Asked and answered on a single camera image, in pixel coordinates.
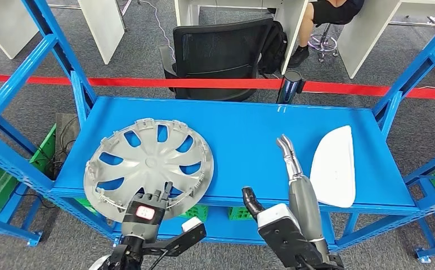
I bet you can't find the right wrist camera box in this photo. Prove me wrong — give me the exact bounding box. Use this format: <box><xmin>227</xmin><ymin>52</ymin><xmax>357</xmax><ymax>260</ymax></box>
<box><xmin>257</xmin><ymin>202</ymin><xmax>324</xmax><ymax>269</ymax></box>

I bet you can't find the black cable bundle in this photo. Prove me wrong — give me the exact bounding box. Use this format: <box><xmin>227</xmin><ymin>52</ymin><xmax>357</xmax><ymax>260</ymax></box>
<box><xmin>14</xmin><ymin>115</ymin><xmax>80</xmax><ymax>209</ymax></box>

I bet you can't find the silver wheel hubcap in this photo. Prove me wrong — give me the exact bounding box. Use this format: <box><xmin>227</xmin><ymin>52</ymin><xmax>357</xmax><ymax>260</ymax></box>
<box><xmin>83</xmin><ymin>118</ymin><xmax>215</xmax><ymax>223</ymax></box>

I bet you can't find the black backpack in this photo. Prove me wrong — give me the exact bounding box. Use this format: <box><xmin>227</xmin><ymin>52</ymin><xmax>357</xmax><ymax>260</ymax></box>
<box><xmin>259</xmin><ymin>20</ymin><xmax>289</xmax><ymax>75</ymax></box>

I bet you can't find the person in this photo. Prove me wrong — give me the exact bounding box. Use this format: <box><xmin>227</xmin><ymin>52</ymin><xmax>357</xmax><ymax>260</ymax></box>
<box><xmin>288</xmin><ymin>0</ymin><xmax>365</xmax><ymax>69</ymax></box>

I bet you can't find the black mesh office chair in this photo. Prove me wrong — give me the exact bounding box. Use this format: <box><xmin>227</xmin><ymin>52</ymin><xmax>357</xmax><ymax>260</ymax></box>
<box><xmin>159</xmin><ymin>16</ymin><xmax>276</xmax><ymax>102</ymax></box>

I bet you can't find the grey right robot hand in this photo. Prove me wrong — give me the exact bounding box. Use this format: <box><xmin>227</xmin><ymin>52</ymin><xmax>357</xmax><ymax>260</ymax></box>
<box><xmin>241</xmin><ymin>133</ymin><xmax>330</xmax><ymax>259</ymax></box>

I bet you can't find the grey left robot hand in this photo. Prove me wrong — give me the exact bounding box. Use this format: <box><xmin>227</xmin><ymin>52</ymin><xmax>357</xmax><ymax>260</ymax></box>
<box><xmin>121</xmin><ymin>181</ymin><xmax>174</xmax><ymax>240</ymax></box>

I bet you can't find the white curved plastic part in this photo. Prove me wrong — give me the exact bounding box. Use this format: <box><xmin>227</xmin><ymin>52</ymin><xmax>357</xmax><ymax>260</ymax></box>
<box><xmin>310</xmin><ymin>125</ymin><xmax>357</xmax><ymax>209</ymax></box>

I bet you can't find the dark chrome barrier post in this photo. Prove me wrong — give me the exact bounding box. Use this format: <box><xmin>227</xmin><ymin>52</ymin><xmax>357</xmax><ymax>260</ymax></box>
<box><xmin>276</xmin><ymin>69</ymin><xmax>307</xmax><ymax>105</ymax></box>

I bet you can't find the red barrier belt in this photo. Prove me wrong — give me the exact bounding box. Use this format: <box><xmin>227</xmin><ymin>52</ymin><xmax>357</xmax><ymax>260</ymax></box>
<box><xmin>0</xmin><ymin>73</ymin><xmax>435</xmax><ymax>101</ymax></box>

